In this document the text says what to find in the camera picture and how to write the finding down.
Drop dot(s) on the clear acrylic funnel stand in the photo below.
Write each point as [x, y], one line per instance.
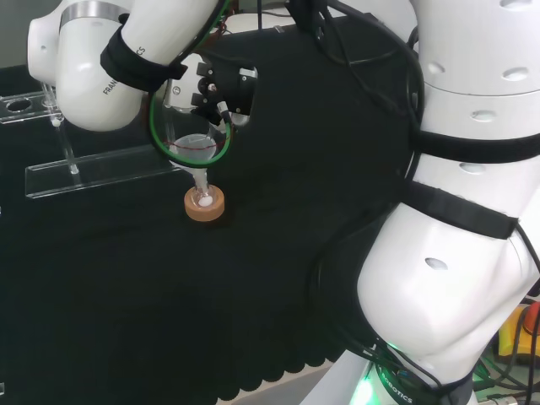
[105, 169]

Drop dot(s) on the black bench cloth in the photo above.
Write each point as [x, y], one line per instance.
[253, 253]

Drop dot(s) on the yellow stop button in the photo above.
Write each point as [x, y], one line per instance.
[506, 341]

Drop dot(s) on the clear plastic funnel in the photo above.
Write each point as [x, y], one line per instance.
[194, 154]

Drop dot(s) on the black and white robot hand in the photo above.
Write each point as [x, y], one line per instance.
[228, 90]

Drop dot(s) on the small round-bottom glass flask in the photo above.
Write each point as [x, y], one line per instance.
[204, 201]

